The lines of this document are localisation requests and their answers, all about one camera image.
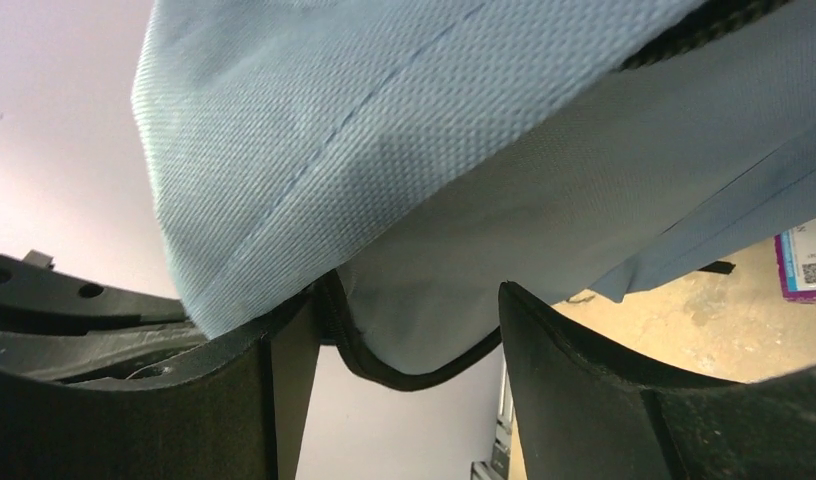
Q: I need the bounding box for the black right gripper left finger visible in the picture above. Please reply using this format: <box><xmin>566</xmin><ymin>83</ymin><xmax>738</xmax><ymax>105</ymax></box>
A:
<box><xmin>0</xmin><ymin>255</ymin><xmax>320</xmax><ymax>479</ymax></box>

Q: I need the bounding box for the blue student backpack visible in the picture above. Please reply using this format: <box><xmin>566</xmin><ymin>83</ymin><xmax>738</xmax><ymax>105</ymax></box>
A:
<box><xmin>132</xmin><ymin>1</ymin><xmax>816</xmax><ymax>391</ymax></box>

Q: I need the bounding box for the purple activity booklet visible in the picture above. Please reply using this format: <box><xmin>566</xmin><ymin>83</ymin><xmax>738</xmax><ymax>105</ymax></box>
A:
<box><xmin>774</xmin><ymin>218</ymin><xmax>816</xmax><ymax>303</ymax></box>

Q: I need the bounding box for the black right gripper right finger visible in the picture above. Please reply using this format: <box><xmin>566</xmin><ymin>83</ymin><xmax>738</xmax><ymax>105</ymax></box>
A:
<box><xmin>498</xmin><ymin>282</ymin><xmax>816</xmax><ymax>479</ymax></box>

